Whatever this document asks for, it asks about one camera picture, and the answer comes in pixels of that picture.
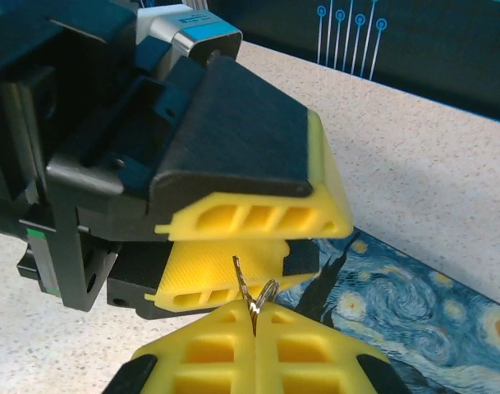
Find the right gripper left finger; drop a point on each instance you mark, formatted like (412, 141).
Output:
(208, 357)

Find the small metal key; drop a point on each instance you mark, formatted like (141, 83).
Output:
(242, 283)

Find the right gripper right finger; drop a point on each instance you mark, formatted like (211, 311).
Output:
(307, 357)

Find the starry night painted box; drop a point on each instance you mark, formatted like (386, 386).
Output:
(418, 328)

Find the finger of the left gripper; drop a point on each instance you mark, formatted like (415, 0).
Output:
(241, 143)
(200, 262)

